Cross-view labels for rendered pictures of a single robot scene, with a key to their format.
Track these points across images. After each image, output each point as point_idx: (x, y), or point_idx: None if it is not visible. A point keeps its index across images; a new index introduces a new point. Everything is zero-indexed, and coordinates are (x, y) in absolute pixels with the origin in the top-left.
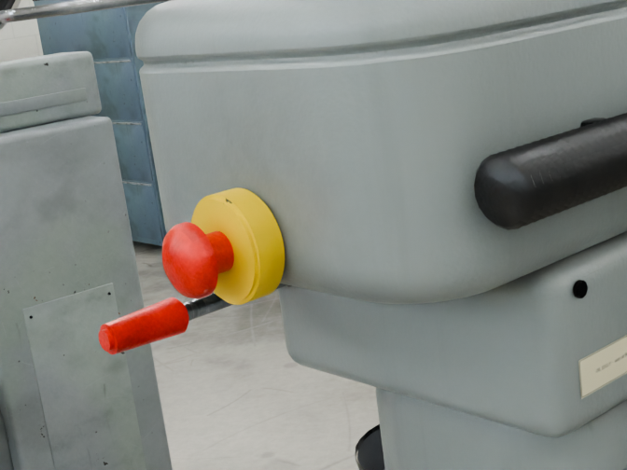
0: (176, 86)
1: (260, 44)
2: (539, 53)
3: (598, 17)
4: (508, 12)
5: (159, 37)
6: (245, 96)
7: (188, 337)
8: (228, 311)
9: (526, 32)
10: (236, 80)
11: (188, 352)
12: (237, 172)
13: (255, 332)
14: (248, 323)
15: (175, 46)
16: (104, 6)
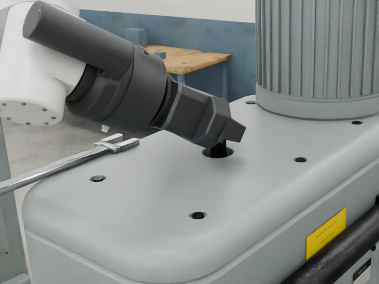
0: (45, 250)
1: (95, 258)
2: (241, 269)
3: (271, 235)
4: (227, 258)
5: (36, 223)
6: (85, 276)
7: (32, 156)
8: (54, 141)
9: (235, 261)
10: (80, 266)
11: (32, 165)
12: None
13: (70, 155)
14: (66, 149)
15: (45, 233)
16: (3, 193)
